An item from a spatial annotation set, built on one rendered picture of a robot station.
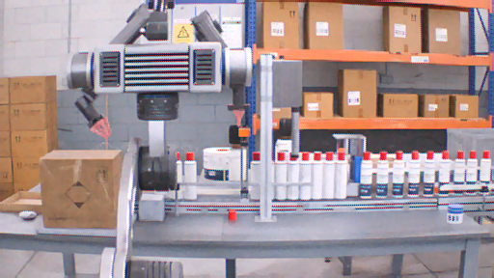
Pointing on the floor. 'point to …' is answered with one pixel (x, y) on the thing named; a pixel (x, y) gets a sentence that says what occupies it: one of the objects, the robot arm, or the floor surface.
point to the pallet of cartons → (25, 129)
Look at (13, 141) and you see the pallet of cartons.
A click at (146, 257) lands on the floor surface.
